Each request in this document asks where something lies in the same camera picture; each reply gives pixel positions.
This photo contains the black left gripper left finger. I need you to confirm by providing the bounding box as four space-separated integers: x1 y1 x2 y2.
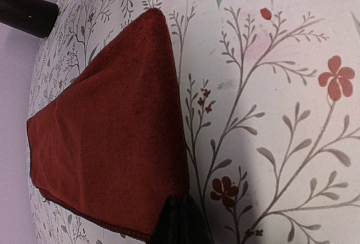
150 196 180 244

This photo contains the floral tablecloth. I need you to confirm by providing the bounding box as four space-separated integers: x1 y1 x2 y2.
28 0 359 243

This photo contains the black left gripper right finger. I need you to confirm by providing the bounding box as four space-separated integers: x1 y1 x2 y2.
179 195 213 244

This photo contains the dark red towel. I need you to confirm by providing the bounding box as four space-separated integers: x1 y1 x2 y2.
27 8 190 241

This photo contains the black cylinder cup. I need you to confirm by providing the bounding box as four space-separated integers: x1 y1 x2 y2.
1 0 60 38

